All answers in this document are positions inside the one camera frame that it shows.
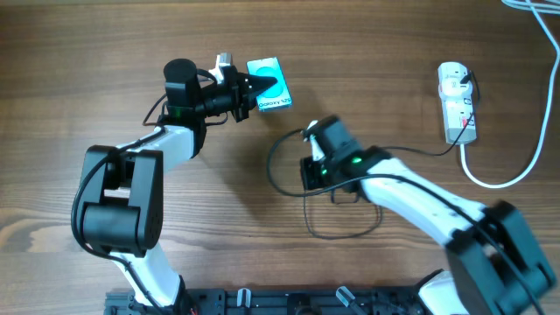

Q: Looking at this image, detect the black left camera cable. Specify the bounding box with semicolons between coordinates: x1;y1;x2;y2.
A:
69;68;231;315

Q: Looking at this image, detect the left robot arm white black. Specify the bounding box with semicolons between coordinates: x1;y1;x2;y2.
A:
71;53;287;314

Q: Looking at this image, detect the white power strip socket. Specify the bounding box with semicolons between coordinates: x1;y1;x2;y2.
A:
437;61;477;145

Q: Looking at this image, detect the black camera cable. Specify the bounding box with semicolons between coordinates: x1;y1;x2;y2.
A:
266;127;548;315
69;68;231;315

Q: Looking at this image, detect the black USB charging cable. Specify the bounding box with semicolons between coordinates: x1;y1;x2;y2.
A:
301;71;480;241

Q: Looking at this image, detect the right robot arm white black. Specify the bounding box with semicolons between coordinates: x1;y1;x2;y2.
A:
301;115;557;314

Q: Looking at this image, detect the black right camera cable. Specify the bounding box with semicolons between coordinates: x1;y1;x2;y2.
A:
266;127;548;315

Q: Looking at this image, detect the white cable bundle corner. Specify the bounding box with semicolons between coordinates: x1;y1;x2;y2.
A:
501;0;559;15

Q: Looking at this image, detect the white power strip cord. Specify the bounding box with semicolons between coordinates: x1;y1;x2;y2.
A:
458;0;560;190

